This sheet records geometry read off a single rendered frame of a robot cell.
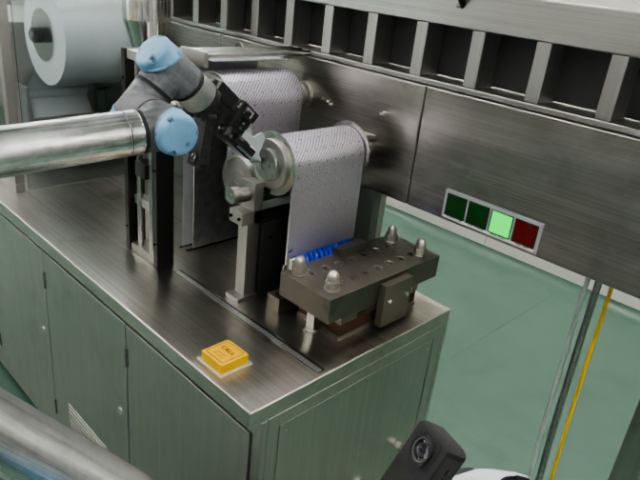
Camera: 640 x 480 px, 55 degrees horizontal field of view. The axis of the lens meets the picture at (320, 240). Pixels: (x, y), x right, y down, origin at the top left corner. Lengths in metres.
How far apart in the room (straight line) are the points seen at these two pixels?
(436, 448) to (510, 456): 2.11
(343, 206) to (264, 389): 0.52
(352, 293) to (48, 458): 0.91
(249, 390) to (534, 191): 0.72
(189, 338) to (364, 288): 0.40
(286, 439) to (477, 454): 1.39
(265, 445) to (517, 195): 0.75
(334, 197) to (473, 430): 1.48
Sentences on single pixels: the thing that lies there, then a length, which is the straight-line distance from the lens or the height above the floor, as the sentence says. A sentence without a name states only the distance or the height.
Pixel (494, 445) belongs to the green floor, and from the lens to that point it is 2.68.
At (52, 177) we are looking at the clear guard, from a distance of 2.26.
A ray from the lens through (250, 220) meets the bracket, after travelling 1.44.
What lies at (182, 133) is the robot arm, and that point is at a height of 1.40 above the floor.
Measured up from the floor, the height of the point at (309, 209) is 1.15.
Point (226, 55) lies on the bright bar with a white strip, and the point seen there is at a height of 1.45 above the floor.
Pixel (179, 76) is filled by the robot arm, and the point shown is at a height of 1.46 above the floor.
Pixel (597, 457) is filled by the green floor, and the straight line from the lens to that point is 2.83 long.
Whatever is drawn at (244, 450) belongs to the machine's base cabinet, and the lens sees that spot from 1.33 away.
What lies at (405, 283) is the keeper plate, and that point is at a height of 1.01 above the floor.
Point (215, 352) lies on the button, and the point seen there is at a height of 0.92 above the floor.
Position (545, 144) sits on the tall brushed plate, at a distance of 1.37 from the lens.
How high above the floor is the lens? 1.68
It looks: 24 degrees down
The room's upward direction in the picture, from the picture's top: 6 degrees clockwise
